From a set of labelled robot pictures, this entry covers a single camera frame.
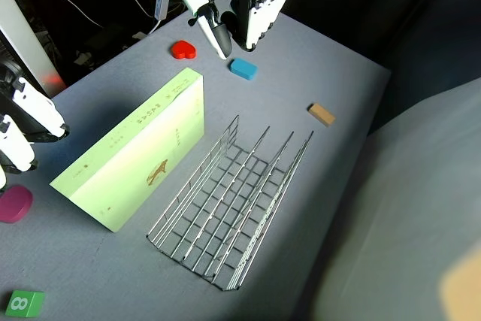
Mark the tan wooden block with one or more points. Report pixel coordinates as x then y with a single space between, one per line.
321 114

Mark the magenta round block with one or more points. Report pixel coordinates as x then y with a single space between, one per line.
14 204

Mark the blue rounded block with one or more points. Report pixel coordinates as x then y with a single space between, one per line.
243 68

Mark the red heart block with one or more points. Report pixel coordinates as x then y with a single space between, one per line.
183 50

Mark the grey tablecloth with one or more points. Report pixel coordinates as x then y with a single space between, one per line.
112 268

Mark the pale grey fabric cover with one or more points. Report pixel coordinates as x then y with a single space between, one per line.
413 193

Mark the green cube with number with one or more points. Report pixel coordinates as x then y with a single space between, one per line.
22 303

